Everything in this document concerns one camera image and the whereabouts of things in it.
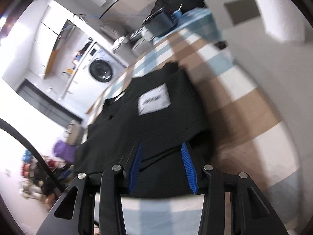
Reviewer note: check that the grey sofa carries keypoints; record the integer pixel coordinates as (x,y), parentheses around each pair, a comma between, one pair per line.
(122,33)

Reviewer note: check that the black frame door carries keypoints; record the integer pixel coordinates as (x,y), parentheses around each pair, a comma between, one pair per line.
(49,102)

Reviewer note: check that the black T-shirt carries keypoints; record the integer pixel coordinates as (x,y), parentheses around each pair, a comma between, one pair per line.
(122,137)

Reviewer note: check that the white cloth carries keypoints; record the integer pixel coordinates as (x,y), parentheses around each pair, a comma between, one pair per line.
(119,42)

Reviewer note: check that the teal striped cloth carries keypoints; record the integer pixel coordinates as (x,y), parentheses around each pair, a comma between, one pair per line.
(203,22)

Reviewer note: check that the grey coffee table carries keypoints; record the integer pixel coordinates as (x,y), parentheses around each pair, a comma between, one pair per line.
(234,9)

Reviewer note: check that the white washing machine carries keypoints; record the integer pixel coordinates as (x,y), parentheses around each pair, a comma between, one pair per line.
(102,69)

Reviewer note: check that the white kitchen counter cabinet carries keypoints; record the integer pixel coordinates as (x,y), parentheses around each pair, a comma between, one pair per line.
(73,78)

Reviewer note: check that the checked tablecloth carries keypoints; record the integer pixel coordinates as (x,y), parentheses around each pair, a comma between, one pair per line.
(244,117)

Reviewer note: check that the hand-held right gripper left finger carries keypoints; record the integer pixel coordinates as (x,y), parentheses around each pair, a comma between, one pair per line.
(135,167)

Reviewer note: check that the purple bag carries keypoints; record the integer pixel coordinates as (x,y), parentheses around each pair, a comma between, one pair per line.
(64,150)

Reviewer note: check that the black bag on sofa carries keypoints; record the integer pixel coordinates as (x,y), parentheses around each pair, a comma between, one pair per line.
(181,0)

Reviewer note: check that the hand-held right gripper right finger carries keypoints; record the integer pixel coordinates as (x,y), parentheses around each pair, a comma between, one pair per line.
(190,170)

